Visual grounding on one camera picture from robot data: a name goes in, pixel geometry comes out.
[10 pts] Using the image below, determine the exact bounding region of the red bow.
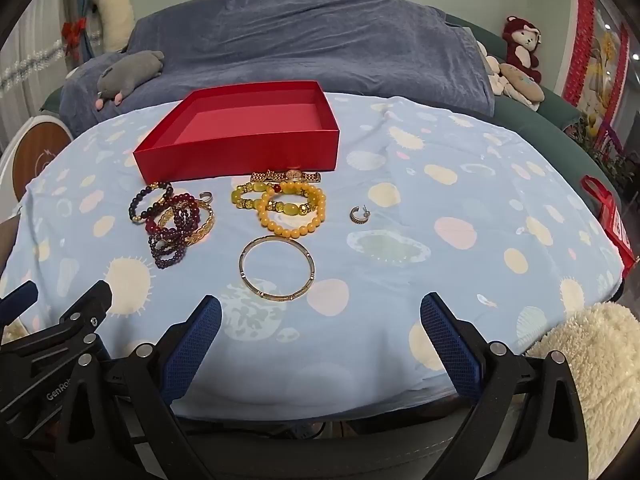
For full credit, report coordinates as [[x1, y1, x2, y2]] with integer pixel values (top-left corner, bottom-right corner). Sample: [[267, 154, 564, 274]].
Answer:
[[61, 16, 88, 58]]

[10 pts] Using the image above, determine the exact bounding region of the grey plush toy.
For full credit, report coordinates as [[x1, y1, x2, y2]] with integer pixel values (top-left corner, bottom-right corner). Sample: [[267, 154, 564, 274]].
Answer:
[[94, 50, 166, 110]]

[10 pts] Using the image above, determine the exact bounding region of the yellow amber bead bracelet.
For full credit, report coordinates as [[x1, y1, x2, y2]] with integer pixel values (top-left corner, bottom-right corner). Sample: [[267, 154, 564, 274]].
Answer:
[[256, 181, 328, 237]]

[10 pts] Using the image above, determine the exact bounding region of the red cardboard box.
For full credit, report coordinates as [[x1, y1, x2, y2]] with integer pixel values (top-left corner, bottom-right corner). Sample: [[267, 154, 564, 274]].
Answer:
[[132, 80, 341, 185]]

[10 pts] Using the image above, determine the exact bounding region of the garnet red bead bracelet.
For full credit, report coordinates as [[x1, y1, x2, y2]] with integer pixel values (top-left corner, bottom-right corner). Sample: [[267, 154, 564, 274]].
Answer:
[[145, 192, 202, 270]]

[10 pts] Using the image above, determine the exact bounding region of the gold wrist watch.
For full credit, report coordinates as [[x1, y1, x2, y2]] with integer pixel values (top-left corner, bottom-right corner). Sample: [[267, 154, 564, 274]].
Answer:
[[250, 169, 322, 184]]

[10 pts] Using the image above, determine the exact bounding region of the gold chain bracelet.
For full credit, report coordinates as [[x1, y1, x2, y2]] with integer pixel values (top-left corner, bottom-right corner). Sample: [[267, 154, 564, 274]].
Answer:
[[156, 199, 217, 248]]

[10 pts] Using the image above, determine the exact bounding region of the cream fluffy blanket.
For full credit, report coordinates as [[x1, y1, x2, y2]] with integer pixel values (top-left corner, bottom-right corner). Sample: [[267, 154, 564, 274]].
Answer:
[[525, 302, 640, 480]]

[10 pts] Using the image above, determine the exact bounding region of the green sofa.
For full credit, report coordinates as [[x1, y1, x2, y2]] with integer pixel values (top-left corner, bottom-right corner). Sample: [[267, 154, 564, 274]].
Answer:
[[40, 12, 608, 196]]

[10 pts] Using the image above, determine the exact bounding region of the red monkey plush toy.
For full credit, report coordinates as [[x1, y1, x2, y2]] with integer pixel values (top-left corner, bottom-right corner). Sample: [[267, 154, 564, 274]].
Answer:
[[501, 16, 543, 85]]

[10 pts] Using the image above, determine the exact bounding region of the blue sofa blanket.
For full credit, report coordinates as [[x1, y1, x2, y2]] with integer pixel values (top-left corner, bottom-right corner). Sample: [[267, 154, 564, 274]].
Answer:
[[59, 0, 496, 136]]

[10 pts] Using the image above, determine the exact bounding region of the thin gold bangle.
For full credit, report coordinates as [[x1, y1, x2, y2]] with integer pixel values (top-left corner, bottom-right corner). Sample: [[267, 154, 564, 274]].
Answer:
[[238, 236, 316, 303]]

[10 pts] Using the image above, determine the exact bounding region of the green jade bead bracelet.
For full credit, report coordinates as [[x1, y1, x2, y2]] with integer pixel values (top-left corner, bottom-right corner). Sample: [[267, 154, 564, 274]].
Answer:
[[230, 183, 281, 211]]

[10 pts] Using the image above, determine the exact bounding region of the round white wood-faced appliance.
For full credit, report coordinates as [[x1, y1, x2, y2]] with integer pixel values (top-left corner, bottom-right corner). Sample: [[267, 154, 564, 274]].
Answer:
[[0, 115, 73, 201]]

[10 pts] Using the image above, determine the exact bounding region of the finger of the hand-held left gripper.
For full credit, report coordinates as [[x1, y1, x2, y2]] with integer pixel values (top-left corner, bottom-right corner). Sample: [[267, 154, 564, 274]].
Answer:
[[30, 280, 112, 361], [0, 280, 40, 317]]

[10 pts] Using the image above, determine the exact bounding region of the dark bead bracelet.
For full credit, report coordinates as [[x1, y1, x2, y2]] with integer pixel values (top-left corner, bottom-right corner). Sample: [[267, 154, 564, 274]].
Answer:
[[128, 181, 174, 226]]

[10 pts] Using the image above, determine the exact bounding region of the red floral wall hanging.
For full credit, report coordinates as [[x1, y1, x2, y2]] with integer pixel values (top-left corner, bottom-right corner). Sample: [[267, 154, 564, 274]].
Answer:
[[562, 0, 640, 161]]

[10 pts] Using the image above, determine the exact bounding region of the white curtain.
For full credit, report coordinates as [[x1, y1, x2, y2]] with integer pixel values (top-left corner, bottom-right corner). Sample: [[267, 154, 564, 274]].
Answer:
[[0, 0, 71, 126]]

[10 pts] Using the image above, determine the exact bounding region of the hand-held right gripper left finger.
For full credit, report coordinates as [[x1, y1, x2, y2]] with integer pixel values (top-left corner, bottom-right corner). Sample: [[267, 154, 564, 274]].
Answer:
[[55, 294, 222, 480]]

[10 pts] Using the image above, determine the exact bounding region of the beige plush cushion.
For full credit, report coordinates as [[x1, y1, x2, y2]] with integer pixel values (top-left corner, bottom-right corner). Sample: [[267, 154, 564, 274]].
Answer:
[[500, 62, 545, 112]]

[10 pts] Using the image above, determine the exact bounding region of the small white plush toy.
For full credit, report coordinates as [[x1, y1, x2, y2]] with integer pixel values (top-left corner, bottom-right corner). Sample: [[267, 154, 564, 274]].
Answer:
[[477, 40, 507, 96]]

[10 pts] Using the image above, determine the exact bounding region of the red bag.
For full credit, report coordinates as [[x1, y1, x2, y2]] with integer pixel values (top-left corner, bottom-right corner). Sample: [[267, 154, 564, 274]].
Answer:
[[580, 175, 636, 266]]

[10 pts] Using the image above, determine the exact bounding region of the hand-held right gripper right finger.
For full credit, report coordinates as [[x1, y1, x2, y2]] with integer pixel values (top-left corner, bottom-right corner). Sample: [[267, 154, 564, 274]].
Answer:
[[419, 293, 588, 480]]

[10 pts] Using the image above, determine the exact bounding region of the light blue printed tablecloth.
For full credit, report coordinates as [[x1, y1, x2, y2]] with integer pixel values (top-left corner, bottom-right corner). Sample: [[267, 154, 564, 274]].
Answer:
[[0, 91, 636, 423]]

